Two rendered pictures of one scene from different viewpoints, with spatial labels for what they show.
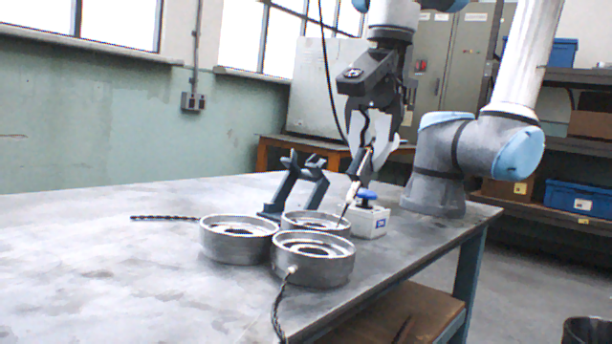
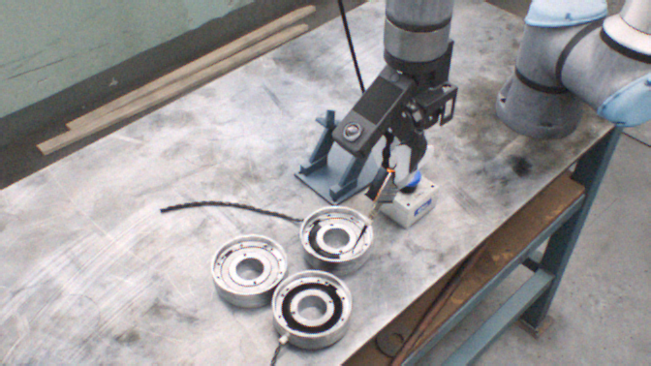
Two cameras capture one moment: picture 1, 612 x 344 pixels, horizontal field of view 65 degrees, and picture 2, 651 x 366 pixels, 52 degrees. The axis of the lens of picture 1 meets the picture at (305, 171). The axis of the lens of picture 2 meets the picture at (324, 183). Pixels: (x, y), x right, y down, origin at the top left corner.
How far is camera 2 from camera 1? 59 cm
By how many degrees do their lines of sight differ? 39
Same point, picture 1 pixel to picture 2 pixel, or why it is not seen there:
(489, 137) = (599, 75)
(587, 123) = not seen: outside the picture
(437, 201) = (535, 120)
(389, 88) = (406, 125)
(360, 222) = (396, 210)
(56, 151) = not seen: outside the picture
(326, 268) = (314, 343)
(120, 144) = not seen: outside the picture
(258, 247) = (263, 298)
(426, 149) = (528, 53)
